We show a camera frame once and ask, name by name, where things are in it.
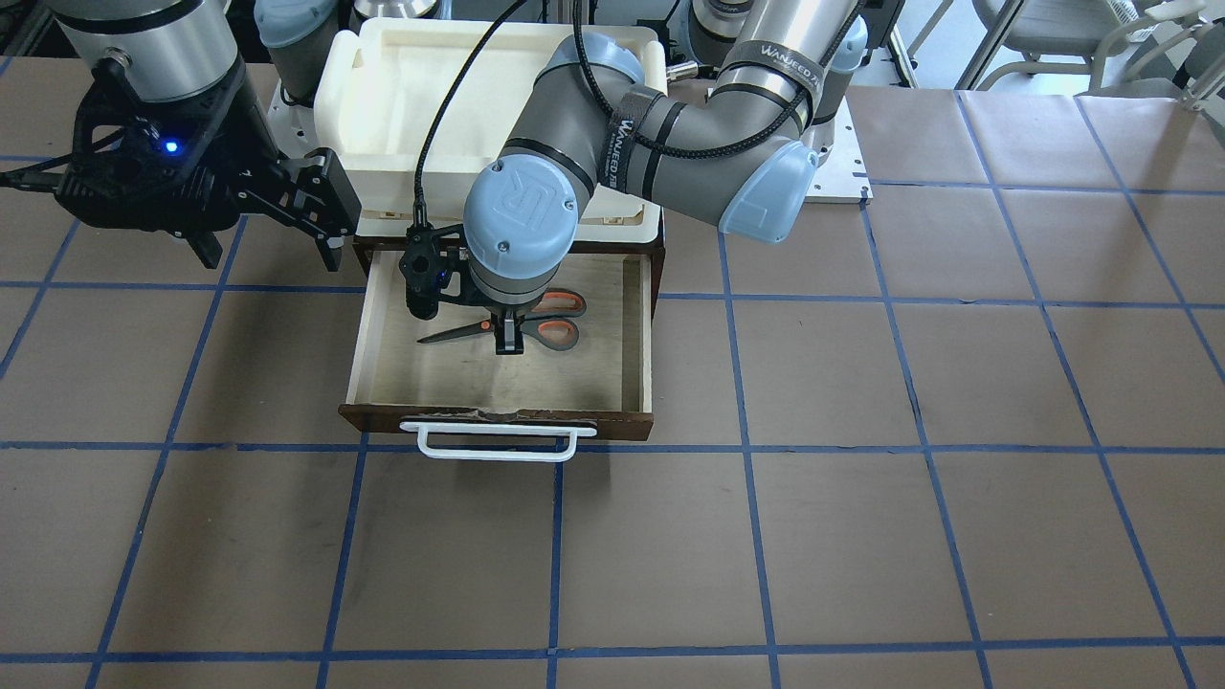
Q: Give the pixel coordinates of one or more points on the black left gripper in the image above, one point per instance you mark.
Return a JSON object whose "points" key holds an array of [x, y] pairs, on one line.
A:
{"points": [[506, 332]]}

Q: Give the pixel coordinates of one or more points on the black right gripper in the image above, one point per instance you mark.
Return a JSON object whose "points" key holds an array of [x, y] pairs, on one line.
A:
{"points": [[233, 151]]}

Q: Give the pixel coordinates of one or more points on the orange grey scissors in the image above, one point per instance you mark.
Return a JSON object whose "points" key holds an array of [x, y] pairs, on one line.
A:
{"points": [[551, 322]]}

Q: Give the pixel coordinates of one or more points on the brown wooden drawer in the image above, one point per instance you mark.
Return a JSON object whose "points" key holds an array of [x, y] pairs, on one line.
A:
{"points": [[604, 383]]}

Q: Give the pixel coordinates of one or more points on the white drawer handle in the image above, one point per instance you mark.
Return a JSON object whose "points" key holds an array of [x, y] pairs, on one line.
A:
{"points": [[514, 434]]}

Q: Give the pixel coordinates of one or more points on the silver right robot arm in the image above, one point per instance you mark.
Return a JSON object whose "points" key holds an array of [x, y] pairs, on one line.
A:
{"points": [[171, 50]]}

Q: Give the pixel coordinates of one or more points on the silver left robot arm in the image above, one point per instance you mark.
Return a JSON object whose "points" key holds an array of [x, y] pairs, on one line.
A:
{"points": [[738, 161]]}

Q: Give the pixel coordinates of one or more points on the cream plastic tray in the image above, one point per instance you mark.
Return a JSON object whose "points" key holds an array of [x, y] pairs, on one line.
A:
{"points": [[381, 87]]}

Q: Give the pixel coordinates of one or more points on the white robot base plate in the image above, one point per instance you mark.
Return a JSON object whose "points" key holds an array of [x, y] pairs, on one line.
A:
{"points": [[841, 177]]}

